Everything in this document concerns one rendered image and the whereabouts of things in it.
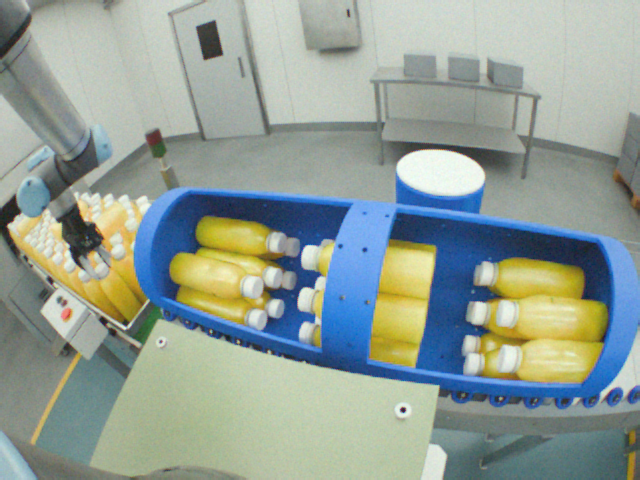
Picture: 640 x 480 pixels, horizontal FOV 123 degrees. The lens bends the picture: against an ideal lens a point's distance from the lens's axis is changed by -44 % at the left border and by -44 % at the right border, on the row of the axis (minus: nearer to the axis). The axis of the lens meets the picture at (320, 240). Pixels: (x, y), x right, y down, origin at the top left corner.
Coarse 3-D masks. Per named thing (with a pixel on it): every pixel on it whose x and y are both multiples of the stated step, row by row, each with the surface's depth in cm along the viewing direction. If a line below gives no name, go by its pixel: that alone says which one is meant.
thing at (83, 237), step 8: (72, 208) 52; (64, 216) 50; (72, 216) 50; (80, 216) 53; (72, 224) 50; (80, 224) 53; (88, 224) 57; (72, 232) 55; (80, 232) 54; (88, 232) 55; (96, 232) 58; (72, 240) 53; (80, 240) 54; (88, 240) 56; (96, 240) 57; (72, 248) 56; (80, 248) 53; (88, 248) 56
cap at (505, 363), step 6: (504, 348) 36; (510, 348) 35; (504, 354) 35; (510, 354) 34; (516, 354) 34; (498, 360) 37; (504, 360) 34; (510, 360) 34; (498, 366) 36; (504, 366) 34; (510, 366) 34
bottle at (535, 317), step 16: (528, 304) 36; (544, 304) 35; (560, 304) 34; (576, 304) 33; (592, 304) 32; (512, 320) 38; (528, 320) 35; (544, 320) 34; (560, 320) 33; (576, 320) 32; (592, 320) 31; (528, 336) 36; (544, 336) 35; (560, 336) 33; (576, 336) 32; (592, 336) 31
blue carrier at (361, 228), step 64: (192, 192) 59; (256, 192) 54; (384, 256) 39; (448, 256) 57; (512, 256) 52; (576, 256) 45; (192, 320) 55; (448, 320) 57; (448, 384) 37; (512, 384) 32; (576, 384) 29
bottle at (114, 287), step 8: (112, 272) 68; (104, 280) 65; (112, 280) 67; (120, 280) 69; (104, 288) 66; (112, 288) 67; (120, 288) 69; (128, 288) 73; (112, 296) 67; (120, 296) 69; (128, 296) 71; (120, 304) 70; (128, 304) 72; (136, 304) 74; (120, 312) 72; (128, 312) 72; (136, 312) 74; (128, 320) 74
